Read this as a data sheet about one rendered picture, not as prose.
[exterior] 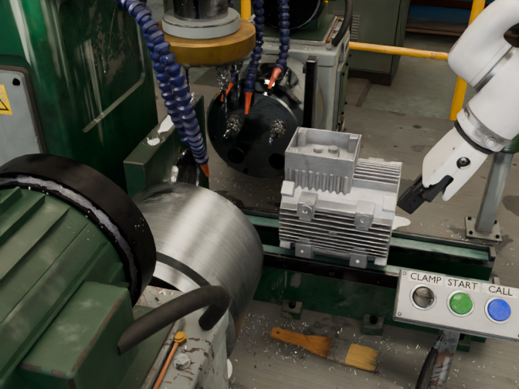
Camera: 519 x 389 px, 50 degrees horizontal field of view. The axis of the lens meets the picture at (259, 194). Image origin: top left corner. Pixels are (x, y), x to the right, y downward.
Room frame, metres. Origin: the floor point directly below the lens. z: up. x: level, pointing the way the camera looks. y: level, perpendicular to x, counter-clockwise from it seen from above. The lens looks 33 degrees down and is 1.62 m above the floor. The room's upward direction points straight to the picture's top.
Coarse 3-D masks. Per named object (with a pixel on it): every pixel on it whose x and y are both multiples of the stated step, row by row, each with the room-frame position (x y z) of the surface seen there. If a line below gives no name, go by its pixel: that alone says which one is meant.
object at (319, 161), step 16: (304, 128) 0.94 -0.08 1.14; (304, 144) 0.92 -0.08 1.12; (320, 144) 0.93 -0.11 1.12; (336, 144) 0.92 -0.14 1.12; (352, 144) 0.90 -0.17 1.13; (288, 160) 0.85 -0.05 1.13; (304, 160) 0.84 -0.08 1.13; (320, 160) 0.83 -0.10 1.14; (336, 160) 0.82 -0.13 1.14; (352, 160) 0.82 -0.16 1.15; (288, 176) 0.84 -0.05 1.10; (304, 176) 0.84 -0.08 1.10; (320, 176) 0.83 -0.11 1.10; (336, 176) 0.82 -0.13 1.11; (352, 176) 0.82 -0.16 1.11; (336, 192) 0.82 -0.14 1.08
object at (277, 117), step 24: (264, 72) 1.17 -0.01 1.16; (288, 72) 1.20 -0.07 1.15; (216, 96) 1.15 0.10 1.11; (240, 96) 1.13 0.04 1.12; (264, 96) 1.12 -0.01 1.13; (288, 96) 1.11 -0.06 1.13; (216, 120) 1.15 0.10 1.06; (240, 120) 1.12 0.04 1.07; (264, 120) 1.12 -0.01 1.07; (288, 120) 1.11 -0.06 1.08; (216, 144) 1.15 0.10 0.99; (240, 144) 1.13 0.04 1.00; (264, 144) 1.12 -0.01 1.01; (288, 144) 1.11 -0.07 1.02; (240, 168) 1.14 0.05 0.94; (264, 168) 1.12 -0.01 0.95
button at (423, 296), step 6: (420, 288) 0.58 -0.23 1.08; (426, 288) 0.58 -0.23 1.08; (414, 294) 0.57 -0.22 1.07; (420, 294) 0.57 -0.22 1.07; (426, 294) 0.57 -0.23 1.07; (432, 294) 0.57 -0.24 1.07; (414, 300) 0.57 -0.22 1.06; (420, 300) 0.56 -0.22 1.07; (426, 300) 0.56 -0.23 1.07; (432, 300) 0.56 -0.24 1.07; (420, 306) 0.56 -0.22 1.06; (426, 306) 0.56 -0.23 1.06
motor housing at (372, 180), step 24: (360, 168) 0.85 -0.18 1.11; (384, 168) 0.85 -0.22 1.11; (312, 192) 0.83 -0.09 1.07; (360, 192) 0.81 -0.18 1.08; (384, 192) 0.81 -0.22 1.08; (288, 216) 0.81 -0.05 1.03; (336, 216) 0.78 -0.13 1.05; (384, 216) 0.78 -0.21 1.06; (288, 240) 0.81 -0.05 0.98; (312, 240) 0.80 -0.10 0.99; (336, 240) 0.78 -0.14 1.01; (360, 240) 0.76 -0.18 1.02; (384, 240) 0.75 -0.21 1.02
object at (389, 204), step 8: (288, 184) 0.83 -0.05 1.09; (280, 192) 0.82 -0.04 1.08; (288, 192) 0.82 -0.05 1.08; (384, 200) 0.78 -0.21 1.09; (392, 200) 0.78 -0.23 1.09; (384, 208) 0.77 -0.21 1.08; (392, 208) 0.77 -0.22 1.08; (288, 248) 0.82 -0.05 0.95; (376, 264) 0.77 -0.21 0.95; (384, 264) 0.77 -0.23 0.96
